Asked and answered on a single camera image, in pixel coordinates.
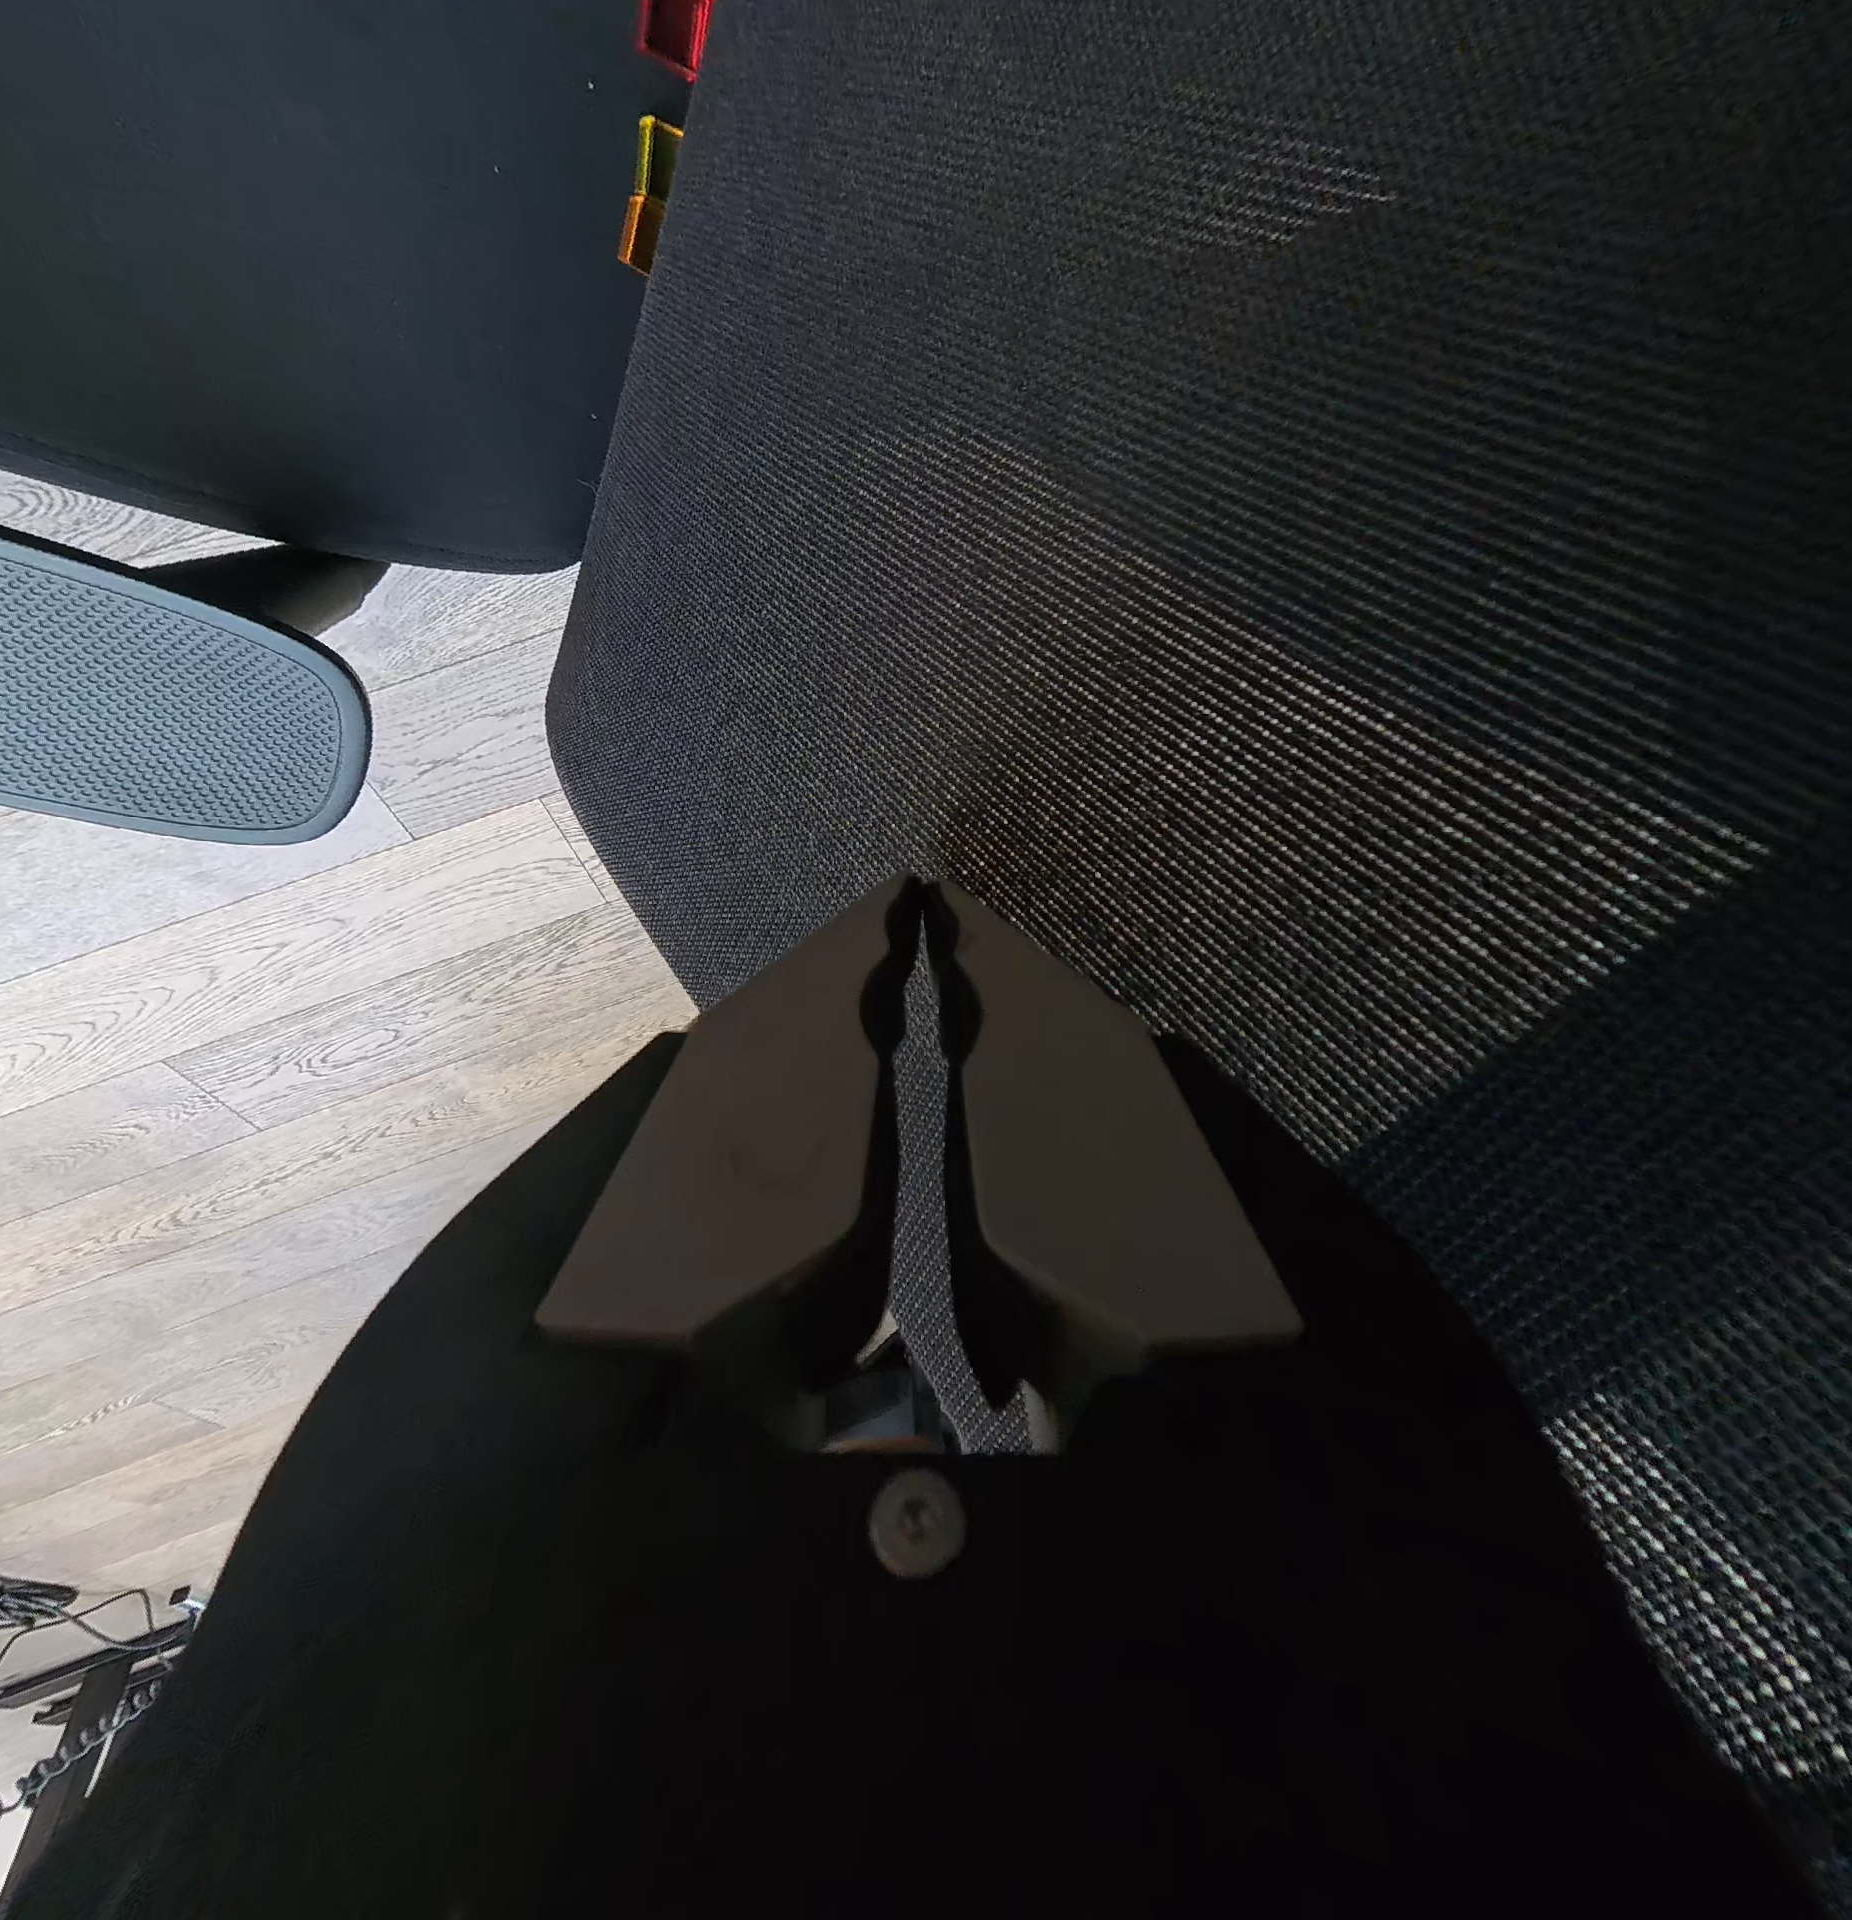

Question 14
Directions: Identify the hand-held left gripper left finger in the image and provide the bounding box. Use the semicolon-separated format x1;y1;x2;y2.
534;878;930;1346

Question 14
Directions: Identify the black stand with cables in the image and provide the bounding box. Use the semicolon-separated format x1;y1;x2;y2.
0;1561;207;1853

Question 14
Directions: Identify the textured black chair armrest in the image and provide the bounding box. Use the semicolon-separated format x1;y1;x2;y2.
0;517;373;844

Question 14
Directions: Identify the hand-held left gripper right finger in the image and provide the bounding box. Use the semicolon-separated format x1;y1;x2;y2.
930;879;1303;1400

